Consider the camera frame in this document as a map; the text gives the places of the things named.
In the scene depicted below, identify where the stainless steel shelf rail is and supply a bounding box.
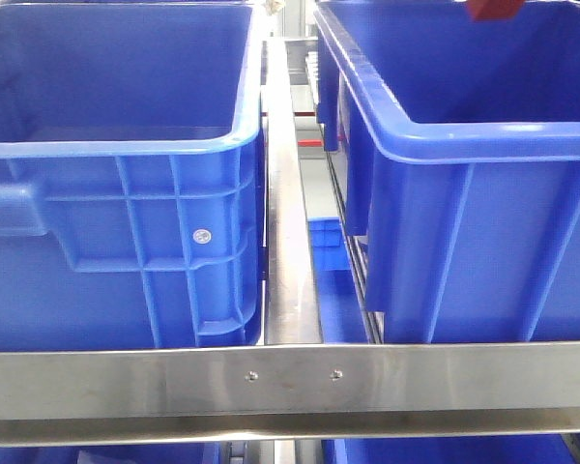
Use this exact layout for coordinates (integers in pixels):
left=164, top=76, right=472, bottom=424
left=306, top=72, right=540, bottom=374
left=0, top=342, right=580, bottom=447

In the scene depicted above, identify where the blue crate upper middle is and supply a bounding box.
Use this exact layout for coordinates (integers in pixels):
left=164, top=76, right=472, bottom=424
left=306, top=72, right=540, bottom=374
left=0, top=1, right=265, bottom=352

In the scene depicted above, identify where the steel shelf divider bar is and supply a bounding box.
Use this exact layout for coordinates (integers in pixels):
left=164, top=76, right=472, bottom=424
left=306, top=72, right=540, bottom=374
left=264, top=37, right=323, bottom=345

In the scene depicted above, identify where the red cube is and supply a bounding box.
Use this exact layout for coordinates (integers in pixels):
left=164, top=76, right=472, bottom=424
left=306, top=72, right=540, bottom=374
left=466, top=0, right=525, bottom=21

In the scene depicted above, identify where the blue crate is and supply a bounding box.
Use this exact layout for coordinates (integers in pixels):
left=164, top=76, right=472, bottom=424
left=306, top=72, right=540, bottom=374
left=315, top=1, right=580, bottom=343
left=0, top=1, right=265, bottom=352

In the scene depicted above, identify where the blue crate upper right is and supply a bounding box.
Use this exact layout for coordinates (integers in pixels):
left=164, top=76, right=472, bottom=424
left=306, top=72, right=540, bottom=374
left=315, top=1, right=580, bottom=343

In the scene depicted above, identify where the blue bin lower left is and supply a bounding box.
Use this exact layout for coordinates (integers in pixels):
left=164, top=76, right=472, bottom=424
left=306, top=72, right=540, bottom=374
left=0, top=443, right=220, bottom=463

